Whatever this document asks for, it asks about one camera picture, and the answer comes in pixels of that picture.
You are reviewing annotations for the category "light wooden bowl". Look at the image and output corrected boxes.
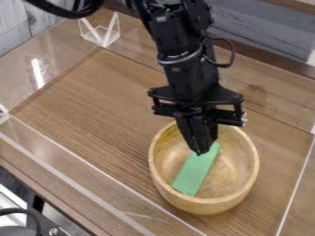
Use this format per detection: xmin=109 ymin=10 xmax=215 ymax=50
xmin=150 ymin=123 xmax=260 ymax=215

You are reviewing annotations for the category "black metal table bracket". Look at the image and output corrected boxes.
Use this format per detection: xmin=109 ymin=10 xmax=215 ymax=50
xmin=25 ymin=194 xmax=71 ymax=236

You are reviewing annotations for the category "black cable under table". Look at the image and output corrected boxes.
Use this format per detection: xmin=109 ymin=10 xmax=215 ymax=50
xmin=0 ymin=207 xmax=44 ymax=236

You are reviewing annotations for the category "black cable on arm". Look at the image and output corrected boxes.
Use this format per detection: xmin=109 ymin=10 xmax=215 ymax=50
xmin=202 ymin=36 xmax=238 ymax=69

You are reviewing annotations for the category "green rectangular block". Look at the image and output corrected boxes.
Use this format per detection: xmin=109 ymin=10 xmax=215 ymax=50
xmin=171 ymin=142 xmax=222 ymax=196

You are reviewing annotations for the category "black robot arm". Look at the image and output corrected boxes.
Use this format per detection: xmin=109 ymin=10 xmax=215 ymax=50
xmin=125 ymin=0 xmax=247 ymax=154

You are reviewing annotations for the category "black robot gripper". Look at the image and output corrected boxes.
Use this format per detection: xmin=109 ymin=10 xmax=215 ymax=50
xmin=148 ymin=53 xmax=247 ymax=155

